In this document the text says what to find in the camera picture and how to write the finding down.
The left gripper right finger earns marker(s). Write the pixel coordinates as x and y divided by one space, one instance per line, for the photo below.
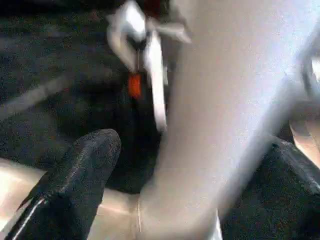
275 200

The white plastic table top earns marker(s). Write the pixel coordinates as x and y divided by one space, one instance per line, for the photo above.
115 215

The white plastic table leg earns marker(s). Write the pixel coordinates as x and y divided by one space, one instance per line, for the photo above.
212 100

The black mat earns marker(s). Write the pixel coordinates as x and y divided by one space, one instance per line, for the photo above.
37 62

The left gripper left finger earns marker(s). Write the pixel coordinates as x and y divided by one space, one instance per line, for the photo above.
75 187

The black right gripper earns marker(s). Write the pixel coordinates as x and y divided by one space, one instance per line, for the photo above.
136 100

